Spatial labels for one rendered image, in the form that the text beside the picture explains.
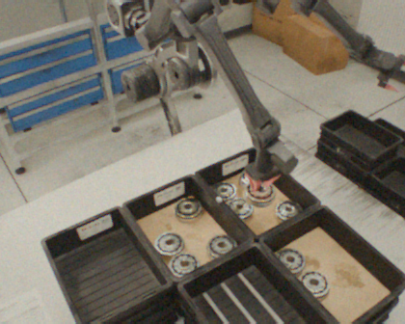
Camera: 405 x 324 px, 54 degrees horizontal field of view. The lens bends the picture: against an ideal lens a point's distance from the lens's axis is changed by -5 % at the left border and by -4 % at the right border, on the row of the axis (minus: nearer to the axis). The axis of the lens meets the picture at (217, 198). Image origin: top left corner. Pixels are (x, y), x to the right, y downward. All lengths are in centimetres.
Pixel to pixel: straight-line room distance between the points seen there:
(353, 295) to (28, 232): 129
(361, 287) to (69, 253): 100
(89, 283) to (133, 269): 15
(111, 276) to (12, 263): 49
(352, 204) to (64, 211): 125
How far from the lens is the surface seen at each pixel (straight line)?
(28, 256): 175
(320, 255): 145
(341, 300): 136
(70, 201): 189
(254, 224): 151
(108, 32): 316
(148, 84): 219
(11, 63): 299
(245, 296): 132
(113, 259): 145
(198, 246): 144
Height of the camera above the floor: 195
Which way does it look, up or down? 45 degrees down
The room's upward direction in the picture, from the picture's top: 1 degrees counter-clockwise
